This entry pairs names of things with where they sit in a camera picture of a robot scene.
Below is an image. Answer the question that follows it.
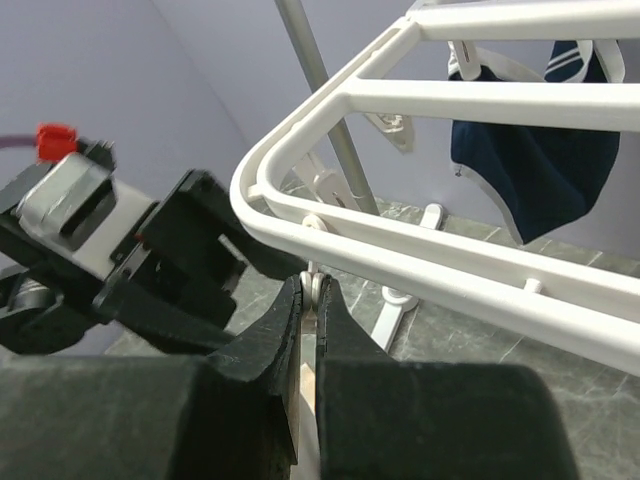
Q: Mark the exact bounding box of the navy blue underwear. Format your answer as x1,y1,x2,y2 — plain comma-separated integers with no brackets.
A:
448,40,626,245

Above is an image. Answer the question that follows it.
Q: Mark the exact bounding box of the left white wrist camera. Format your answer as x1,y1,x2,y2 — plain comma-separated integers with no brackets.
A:
1,124,156,280

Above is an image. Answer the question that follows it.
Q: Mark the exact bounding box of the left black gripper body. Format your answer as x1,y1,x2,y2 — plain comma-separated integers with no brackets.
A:
1,167,305,354

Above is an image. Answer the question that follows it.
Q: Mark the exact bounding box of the grey white drying rack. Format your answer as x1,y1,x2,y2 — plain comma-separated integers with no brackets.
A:
273,0,446,231

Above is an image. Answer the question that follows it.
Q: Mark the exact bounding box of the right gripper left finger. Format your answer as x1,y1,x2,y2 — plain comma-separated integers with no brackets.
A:
211,276,303,479

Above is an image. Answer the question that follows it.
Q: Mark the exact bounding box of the white clip hanger frame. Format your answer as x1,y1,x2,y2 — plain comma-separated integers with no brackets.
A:
229,1,639,375

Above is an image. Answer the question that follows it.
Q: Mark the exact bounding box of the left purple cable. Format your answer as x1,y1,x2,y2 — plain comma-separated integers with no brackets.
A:
0,132,41,150

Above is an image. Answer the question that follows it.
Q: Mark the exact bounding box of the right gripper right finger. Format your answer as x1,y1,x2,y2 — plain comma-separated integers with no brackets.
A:
316,275,391,360

